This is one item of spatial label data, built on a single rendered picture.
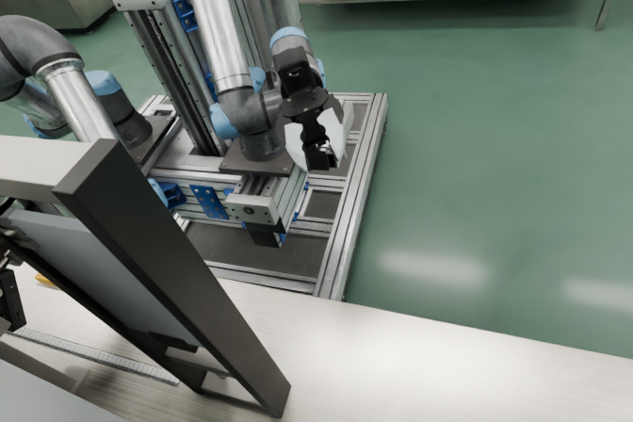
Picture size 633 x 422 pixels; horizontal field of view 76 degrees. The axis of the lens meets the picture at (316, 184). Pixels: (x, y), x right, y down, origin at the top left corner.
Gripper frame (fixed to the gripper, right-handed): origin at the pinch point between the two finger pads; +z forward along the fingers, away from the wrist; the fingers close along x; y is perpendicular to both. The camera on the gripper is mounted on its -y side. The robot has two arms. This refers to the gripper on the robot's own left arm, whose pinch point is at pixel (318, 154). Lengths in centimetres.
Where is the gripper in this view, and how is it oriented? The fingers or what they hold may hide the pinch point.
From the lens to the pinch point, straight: 52.9
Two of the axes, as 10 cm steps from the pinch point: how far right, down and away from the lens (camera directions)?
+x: -9.4, 3.4, 1.0
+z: 1.8, 7.0, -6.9
